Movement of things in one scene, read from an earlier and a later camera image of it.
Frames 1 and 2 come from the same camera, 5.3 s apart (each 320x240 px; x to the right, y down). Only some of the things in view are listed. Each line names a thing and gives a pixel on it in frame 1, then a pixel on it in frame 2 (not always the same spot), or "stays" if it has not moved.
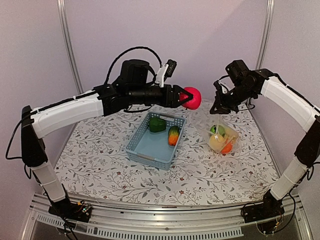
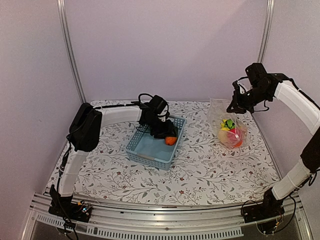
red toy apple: (194, 103) → (234, 135)
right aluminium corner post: (263, 48) stays
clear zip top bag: (221, 138) → (231, 132)
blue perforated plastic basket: (156, 140) stays
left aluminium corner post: (62, 11) stays
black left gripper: (174, 102) → (168, 131)
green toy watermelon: (221, 129) → (230, 124)
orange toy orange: (228, 148) → (238, 145)
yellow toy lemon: (216, 142) → (222, 136)
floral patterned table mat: (99, 172) stays
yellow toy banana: (231, 134) → (222, 126)
